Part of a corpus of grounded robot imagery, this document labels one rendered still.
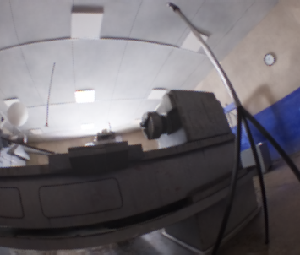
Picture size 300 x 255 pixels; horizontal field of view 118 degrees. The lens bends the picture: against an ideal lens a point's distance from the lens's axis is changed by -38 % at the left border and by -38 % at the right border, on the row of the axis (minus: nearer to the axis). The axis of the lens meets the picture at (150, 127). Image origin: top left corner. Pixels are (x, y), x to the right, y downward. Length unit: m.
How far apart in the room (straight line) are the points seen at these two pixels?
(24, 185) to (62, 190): 0.24
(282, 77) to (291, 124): 1.16
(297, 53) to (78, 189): 4.45
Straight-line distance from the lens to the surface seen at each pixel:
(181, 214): 0.80
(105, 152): 0.71
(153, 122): 1.15
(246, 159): 3.10
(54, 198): 0.87
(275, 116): 4.15
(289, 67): 4.15
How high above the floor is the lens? 0.69
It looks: 18 degrees up
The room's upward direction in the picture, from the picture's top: 14 degrees counter-clockwise
